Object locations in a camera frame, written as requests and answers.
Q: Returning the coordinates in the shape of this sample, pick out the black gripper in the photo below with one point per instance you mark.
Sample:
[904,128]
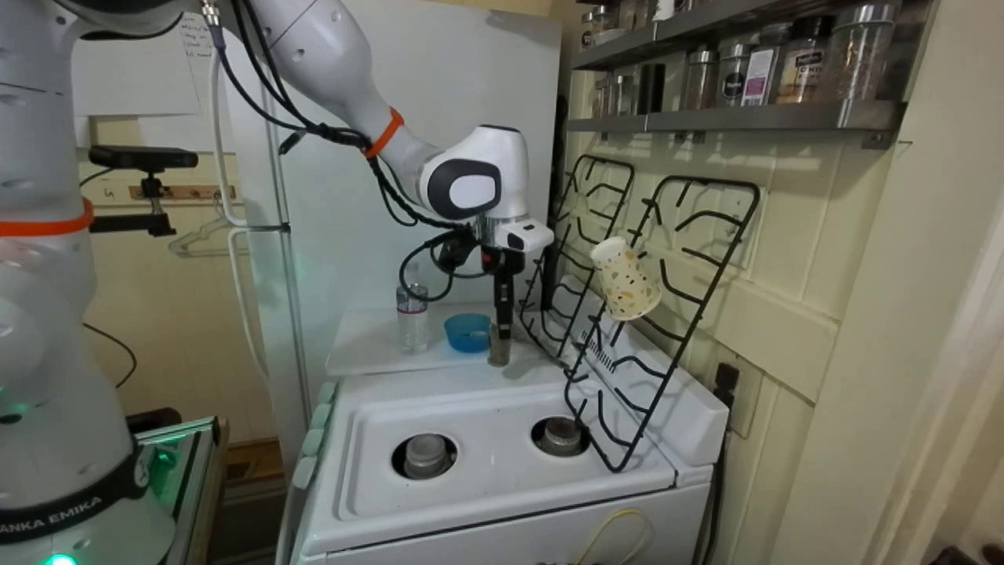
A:
[502,266]

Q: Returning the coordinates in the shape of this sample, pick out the small spice bottle grey cap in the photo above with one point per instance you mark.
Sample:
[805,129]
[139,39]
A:
[500,347]

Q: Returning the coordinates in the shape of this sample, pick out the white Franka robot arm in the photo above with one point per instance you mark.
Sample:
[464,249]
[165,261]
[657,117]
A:
[53,347]

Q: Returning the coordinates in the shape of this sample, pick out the clear plastic water bottle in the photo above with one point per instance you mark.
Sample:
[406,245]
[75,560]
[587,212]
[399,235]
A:
[412,319]

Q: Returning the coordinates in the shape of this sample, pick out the small metal spice tin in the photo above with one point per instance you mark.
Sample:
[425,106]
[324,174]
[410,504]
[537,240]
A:
[698,81]

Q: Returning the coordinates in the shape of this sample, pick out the white labelled spice jar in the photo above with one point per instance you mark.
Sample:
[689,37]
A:
[757,76]

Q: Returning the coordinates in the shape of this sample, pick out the dark labelled spice jar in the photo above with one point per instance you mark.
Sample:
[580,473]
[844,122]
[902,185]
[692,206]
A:
[805,65]

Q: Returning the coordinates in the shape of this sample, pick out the large glass spice jar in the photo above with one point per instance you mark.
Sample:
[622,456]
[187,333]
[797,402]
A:
[867,53]

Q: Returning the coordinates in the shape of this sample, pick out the blue plastic bowl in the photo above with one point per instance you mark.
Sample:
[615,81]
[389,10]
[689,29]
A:
[470,333]

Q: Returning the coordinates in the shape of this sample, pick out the black stove grate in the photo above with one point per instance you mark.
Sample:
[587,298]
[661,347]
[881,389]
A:
[584,225]
[692,261]

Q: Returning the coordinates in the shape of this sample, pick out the round grey stove burner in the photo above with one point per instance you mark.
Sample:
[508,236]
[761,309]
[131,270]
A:
[425,456]
[561,436]

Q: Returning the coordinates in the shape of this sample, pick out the white refrigerator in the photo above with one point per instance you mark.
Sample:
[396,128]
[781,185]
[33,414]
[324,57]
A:
[324,270]

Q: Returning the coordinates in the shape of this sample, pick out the white gas stove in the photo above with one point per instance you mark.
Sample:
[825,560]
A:
[491,490]

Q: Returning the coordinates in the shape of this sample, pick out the robot control cart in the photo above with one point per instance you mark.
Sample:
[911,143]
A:
[184,473]

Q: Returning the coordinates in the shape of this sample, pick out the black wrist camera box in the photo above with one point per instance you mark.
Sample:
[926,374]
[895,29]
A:
[457,254]

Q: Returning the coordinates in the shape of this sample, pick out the wall power outlet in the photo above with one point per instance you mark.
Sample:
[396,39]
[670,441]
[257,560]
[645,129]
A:
[744,402]

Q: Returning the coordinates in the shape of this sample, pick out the grey wall spice shelf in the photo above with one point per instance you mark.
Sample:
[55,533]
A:
[731,117]

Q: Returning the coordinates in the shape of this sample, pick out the black camera on stand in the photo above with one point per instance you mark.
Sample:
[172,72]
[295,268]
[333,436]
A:
[143,163]

